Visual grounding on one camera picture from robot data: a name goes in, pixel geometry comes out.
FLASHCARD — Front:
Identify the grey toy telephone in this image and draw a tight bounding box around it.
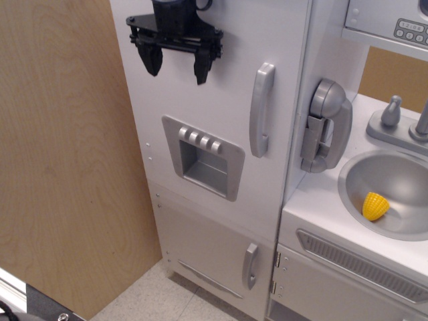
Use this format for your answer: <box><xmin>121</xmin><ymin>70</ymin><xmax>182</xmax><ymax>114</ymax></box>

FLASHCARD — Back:
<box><xmin>300</xmin><ymin>78</ymin><xmax>352</xmax><ymax>173</ymax></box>

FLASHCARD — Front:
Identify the yellow toy corn piece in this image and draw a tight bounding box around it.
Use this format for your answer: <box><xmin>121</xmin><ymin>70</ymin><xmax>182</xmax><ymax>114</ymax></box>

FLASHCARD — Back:
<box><xmin>362</xmin><ymin>192</ymin><xmax>390</xmax><ymax>221</ymax></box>

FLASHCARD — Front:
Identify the grey fridge door handle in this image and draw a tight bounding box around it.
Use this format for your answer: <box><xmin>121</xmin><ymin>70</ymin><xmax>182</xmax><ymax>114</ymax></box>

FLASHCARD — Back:
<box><xmin>249</xmin><ymin>63</ymin><xmax>276</xmax><ymax>158</ymax></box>

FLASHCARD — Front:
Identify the white toy fridge cabinet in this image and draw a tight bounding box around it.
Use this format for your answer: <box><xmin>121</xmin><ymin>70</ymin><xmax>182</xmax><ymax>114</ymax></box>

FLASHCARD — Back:
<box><xmin>109</xmin><ymin>0</ymin><xmax>368</xmax><ymax>321</ymax></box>

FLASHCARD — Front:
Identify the white toy oven front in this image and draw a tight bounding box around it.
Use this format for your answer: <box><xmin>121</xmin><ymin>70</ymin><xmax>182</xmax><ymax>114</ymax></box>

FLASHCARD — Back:
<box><xmin>267</xmin><ymin>229</ymin><xmax>427</xmax><ymax>320</ymax></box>

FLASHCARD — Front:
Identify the grey toy sink basin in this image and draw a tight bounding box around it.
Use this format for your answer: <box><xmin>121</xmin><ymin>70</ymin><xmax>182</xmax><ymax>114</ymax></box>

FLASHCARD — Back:
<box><xmin>338</xmin><ymin>150</ymin><xmax>427</xmax><ymax>241</ymax></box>

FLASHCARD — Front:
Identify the grey toy faucet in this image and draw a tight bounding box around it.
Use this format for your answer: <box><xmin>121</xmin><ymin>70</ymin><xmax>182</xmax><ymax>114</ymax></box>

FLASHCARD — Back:
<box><xmin>366</xmin><ymin>95</ymin><xmax>427</xmax><ymax>156</ymax></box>

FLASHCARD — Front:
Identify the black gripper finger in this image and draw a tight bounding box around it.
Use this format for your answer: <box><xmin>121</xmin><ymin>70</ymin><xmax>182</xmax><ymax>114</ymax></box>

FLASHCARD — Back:
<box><xmin>193</xmin><ymin>48</ymin><xmax>212</xmax><ymax>85</ymax></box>
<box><xmin>136</xmin><ymin>43</ymin><xmax>163</xmax><ymax>76</ymax></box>

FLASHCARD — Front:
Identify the grey freezer door handle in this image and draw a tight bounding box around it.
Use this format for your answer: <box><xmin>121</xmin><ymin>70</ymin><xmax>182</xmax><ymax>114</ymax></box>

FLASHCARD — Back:
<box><xmin>242</xmin><ymin>243</ymin><xmax>258</xmax><ymax>290</ymax></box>

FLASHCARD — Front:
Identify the grey ice dispenser panel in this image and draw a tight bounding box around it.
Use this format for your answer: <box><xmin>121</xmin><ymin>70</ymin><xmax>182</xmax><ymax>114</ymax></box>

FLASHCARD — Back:
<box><xmin>162</xmin><ymin>116</ymin><xmax>245</xmax><ymax>201</ymax></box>

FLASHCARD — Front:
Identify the light wooden panel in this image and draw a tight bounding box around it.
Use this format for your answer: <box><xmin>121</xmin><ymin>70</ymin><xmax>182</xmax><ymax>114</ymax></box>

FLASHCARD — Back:
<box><xmin>1</xmin><ymin>1</ymin><xmax>160</xmax><ymax>319</ymax></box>

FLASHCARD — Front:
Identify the white toy fridge door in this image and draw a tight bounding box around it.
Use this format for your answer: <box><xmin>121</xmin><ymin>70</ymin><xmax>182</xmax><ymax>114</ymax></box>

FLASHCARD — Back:
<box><xmin>110</xmin><ymin>1</ymin><xmax>312</xmax><ymax>242</ymax></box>

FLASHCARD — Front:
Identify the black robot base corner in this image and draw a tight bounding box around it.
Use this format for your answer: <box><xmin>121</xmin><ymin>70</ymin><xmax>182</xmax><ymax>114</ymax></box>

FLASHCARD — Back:
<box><xmin>0</xmin><ymin>284</ymin><xmax>91</xmax><ymax>321</ymax></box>

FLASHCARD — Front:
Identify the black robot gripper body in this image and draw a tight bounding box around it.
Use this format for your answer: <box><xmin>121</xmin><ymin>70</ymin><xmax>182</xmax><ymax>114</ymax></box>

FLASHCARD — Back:
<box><xmin>126</xmin><ymin>1</ymin><xmax>223</xmax><ymax>60</ymax></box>

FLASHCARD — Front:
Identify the white lower freezer door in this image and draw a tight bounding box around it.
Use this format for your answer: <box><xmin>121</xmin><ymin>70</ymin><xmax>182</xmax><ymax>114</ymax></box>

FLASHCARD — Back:
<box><xmin>148</xmin><ymin>181</ymin><xmax>274</xmax><ymax>320</ymax></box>

